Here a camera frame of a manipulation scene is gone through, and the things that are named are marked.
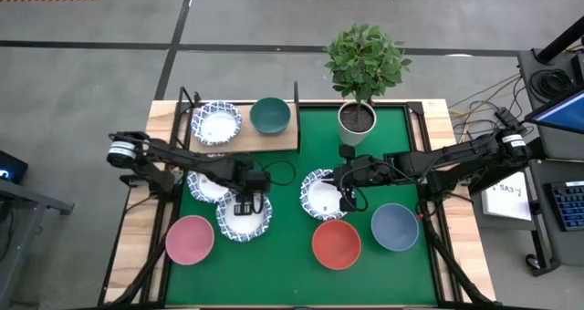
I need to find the white paper sign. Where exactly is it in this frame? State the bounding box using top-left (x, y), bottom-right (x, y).
top-left (480, 181), bottom-right (534, 222)

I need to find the black pole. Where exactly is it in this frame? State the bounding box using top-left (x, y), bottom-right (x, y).
top-left (536, 15), bottom-right (584, 66)

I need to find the coiled black cable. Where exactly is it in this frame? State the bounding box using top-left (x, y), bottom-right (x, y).
top-left (528, 67), bottom-right (579, 104)

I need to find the green plastic bowl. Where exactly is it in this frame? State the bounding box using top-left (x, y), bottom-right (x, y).
top-left (248, 96), bottom-right (292, 136)

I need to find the black backlit keyboard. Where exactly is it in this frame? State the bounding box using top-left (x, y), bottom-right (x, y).
top-left (544, 179), bottom-right (584, 233)

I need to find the green table mat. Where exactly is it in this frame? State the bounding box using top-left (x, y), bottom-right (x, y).
top-left (164, 103), bottom-right (439, 307)

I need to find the black aluminium table frame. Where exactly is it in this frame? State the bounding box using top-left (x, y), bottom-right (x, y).
top-left (98, 99), bottom-right (501, 310)

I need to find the pink plastic bowl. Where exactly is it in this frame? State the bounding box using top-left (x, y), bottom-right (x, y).
top-left (164, 214), bottom-right (216, 266)

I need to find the yellow floor cable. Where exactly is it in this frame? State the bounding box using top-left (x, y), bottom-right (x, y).
top-left (449, 72), bottom-right (524, 165)

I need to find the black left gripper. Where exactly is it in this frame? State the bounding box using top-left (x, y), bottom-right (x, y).
top-left (233, 160), bottom-right (274, 217)

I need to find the grey equipment cart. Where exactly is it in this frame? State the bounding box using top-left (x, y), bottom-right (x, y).
top-left (469, 157), bottom-right (584, 277)

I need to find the blue patterned paper bowl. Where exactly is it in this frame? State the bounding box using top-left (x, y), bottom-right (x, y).
top-left (190, 99), bottom-right (244, 147)
top-left (299, 167), bottom-right (350, 222)
top-left (214, 191), bottom-right (274, 243)
top-left (185, 166), bottom-right (236, 205)

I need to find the black device blue light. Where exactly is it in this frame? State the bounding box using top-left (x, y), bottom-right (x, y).
top-left (0, 149), bottom-right (29, 185)

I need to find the blue plastic bowl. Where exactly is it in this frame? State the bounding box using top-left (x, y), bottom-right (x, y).
top-left (370, 202), bottom-right (421, 253)

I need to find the monitor with blue screen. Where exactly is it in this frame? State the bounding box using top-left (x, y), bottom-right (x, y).
top-left (524, 87), bottom-right (584, 136)

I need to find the potted green plant white pot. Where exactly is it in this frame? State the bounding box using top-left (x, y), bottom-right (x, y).
top-left (323, 22), bottom-right (414, 147)

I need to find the grey desk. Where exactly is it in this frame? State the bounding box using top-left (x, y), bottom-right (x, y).
top-left (517, 48), bottom-right (584, 161)

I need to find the grey metal stand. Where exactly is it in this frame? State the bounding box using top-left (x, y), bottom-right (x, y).
top-left (0, 177), bottom-right (77, 309)

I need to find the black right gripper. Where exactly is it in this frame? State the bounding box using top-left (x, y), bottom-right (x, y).
top-left (321, 144), bottom-right (394, 213)

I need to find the black power strip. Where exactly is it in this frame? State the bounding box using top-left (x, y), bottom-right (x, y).
top-left (494, 106), bottom-right (522, 129)

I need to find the red plastic bowl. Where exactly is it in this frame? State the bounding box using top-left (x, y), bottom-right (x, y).
top-left (311, 218), bottom-right (362, 272)

